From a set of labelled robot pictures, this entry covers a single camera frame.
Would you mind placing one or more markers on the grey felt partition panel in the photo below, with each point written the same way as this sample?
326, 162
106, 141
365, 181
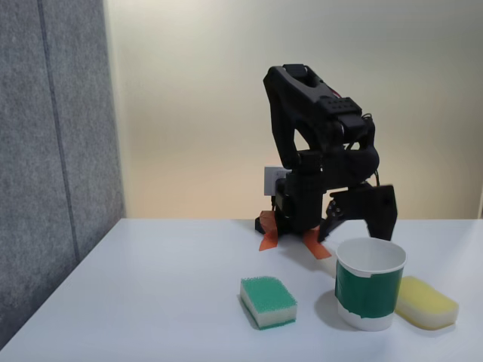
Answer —
49, 169

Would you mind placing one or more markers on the yellow sponge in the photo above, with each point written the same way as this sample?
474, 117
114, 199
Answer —
426, 301

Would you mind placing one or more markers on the green and white sponge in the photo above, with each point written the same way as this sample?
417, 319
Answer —
268, 298

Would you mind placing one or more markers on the white controller box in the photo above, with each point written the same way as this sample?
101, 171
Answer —
272, 181

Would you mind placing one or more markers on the white cup with green tape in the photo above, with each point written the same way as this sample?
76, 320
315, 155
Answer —
368, 292

